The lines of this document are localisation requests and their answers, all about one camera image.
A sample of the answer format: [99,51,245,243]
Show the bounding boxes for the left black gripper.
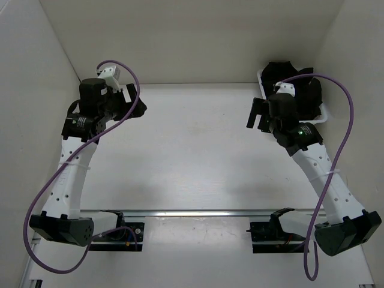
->
[99,84,146,122]

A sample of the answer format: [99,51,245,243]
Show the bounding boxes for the black trousers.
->
[260,61,322,121]

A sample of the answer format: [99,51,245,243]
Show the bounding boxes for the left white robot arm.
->
[29,78,147,247]

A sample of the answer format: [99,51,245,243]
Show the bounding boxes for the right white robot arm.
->
[247,93,382,256]

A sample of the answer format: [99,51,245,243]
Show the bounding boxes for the white plastic basket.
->
[257,69,328,125]

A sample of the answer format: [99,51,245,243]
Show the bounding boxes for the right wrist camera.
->
[274,82,296,97]

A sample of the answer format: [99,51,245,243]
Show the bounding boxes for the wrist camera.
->
[274,82,296,97]
[97,65,121,91]

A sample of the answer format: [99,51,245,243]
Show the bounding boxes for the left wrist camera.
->
[97,65,121,91]

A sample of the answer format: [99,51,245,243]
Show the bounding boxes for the aluminium rail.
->
[79,209,328,219]

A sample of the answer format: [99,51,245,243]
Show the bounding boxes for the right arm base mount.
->
[246,208,305,254]

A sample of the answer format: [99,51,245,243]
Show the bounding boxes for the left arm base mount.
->
[89,210,145,252]

